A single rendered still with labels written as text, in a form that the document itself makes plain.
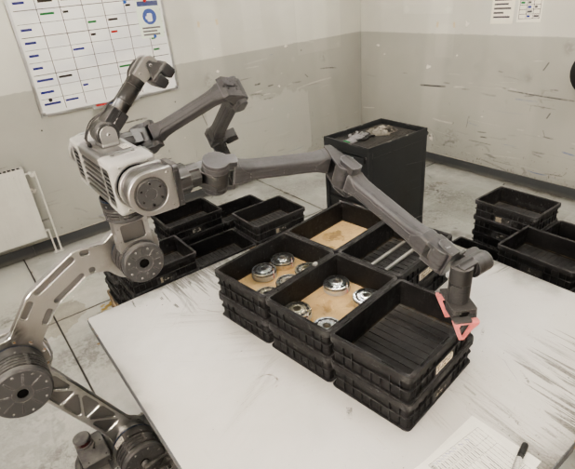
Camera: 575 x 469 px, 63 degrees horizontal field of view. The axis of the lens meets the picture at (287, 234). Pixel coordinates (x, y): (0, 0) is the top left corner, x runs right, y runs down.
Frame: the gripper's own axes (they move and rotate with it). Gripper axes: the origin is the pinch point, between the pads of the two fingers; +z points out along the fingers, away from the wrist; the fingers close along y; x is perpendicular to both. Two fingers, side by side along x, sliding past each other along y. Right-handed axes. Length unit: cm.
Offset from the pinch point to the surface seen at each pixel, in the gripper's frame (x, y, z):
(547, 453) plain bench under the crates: -22.6, -18.1, 33.6
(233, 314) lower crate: 66, 56, 31
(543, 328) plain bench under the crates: -50, 31, 33
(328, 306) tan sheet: 28, 42, 22
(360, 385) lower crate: 24.3, 7.4, 26.8
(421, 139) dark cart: -67, 223, 21
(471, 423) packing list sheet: -6.5, -5.6, 33.9
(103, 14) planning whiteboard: 162, 329, -70
